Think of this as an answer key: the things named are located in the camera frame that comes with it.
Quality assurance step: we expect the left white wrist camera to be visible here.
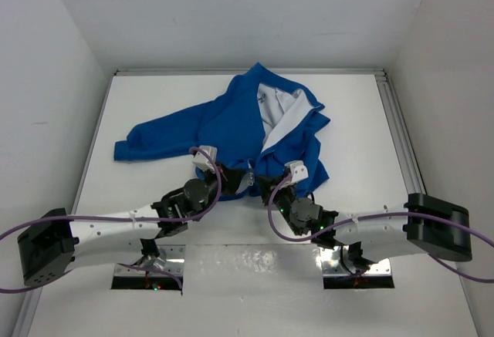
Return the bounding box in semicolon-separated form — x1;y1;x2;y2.
192;146;217;171

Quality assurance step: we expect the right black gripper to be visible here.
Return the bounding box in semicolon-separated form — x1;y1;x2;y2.
257;174;303;237

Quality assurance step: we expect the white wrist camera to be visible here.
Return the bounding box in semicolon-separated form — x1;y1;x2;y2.
285;160;309;184
192;146;217;171

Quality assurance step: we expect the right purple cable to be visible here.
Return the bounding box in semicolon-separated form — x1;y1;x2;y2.
267;170;494;284

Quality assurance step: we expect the purple cable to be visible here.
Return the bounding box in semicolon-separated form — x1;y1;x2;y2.
267;170;494;284
0;146;223;295

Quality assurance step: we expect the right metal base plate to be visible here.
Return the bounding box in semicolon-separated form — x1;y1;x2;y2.
319;246;392;278

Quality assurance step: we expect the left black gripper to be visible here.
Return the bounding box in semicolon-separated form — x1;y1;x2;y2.
191;160;245;221

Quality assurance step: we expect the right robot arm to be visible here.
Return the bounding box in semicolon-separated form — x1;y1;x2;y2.
255;175;472;270

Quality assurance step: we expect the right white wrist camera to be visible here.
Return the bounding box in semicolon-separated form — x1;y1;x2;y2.
285;160;309;184

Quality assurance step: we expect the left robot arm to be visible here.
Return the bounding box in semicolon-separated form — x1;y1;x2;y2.
17;163;245;288

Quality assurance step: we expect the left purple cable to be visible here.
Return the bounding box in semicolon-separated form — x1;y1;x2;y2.
0;146;223;295

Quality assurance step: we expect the silver zipper pull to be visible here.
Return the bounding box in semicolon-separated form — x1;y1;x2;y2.
246;160;255;187

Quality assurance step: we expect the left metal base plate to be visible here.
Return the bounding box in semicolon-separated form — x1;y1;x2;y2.
135;245;185;276

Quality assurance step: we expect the blue zip jacket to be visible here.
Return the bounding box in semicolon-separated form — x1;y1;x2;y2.
113;63;330;197

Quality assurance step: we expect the metal base plate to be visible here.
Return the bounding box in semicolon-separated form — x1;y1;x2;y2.
319;246;392;278
135;245;185;276

